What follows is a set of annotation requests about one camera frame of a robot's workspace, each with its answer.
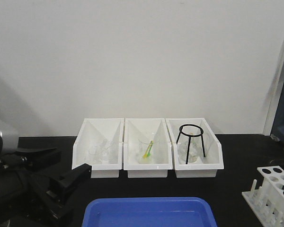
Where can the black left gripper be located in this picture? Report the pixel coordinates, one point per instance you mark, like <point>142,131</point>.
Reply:
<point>21,194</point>

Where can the glassware in left bin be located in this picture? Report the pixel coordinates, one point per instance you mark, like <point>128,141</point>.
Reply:
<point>101,153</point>

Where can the blue plastic tray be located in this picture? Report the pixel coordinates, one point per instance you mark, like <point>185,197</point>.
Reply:
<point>149,212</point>

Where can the yellow green plastic spatulas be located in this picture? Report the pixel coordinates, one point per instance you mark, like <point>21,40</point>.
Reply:
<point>146,148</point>

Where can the left white storage bin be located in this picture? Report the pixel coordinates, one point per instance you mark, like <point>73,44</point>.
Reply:
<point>94,131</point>

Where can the black wire tripod stand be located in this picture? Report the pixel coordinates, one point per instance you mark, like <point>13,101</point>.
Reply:
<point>191,132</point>

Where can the right white storage bin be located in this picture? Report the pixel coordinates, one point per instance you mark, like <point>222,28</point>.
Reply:
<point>205,166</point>

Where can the glass beaker in middle bin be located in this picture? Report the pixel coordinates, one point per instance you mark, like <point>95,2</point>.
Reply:
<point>145,139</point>

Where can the glass flask under tripod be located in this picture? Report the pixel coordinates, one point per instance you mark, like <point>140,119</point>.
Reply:
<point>194,151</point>

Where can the white storage bin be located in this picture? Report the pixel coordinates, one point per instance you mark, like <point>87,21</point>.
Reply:
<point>94,131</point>
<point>133,129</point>
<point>205,166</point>

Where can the white test tube rack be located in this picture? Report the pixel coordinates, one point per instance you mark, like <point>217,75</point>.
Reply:
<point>267,201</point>

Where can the middle white storage bin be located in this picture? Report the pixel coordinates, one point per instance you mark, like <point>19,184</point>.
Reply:
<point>133,129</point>

